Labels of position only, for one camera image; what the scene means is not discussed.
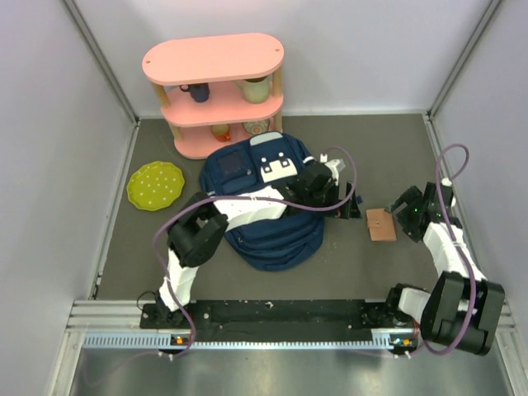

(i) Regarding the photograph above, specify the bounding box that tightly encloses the small orange cup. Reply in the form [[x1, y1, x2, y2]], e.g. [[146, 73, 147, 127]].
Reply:
[[210, 124, 231, 143]]

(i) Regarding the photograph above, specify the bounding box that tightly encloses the aluminium frame rail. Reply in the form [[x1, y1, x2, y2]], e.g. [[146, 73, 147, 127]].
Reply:
[[50, 299, 527, 395]]

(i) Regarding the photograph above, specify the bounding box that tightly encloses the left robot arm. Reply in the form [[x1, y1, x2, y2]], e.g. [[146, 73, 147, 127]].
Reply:
[[153, 159, 356, 328]]

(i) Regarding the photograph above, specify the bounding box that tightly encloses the dark blue mug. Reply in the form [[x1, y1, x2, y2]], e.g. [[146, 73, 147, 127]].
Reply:
[[179, 82, 210, 103]]

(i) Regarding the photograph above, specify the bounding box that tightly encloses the green polka dot plate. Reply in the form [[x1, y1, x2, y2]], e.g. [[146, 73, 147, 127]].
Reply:
[[125, 161, 185, 211]]

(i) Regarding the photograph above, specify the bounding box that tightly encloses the pink three-tier wooden shelf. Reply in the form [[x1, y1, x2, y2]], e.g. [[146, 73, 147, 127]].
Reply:
[[142, 33, 285, 159]]

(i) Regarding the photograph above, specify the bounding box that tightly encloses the pale green mug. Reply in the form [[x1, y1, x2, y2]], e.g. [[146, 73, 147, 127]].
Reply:
[[233, 76, 271, 104]]

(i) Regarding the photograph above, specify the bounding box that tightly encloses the patterned ceramic bowl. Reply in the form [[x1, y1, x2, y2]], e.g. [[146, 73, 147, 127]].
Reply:
[[243, 119, 271, 136]]

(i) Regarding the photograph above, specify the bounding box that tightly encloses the navy blue student backpack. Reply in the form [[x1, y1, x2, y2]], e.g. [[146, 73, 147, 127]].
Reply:
[[199, 131, 340, 271]]

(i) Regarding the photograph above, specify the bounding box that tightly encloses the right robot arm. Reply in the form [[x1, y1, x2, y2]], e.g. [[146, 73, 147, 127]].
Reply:
[[384, 182, 505, 356]]

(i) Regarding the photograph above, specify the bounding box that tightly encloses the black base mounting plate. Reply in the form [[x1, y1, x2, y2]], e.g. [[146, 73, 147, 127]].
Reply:
[[140, 299, 416, 331]]

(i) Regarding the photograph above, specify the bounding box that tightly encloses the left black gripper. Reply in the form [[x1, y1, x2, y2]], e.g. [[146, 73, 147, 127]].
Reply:
[[305, 181, 361, 220]]

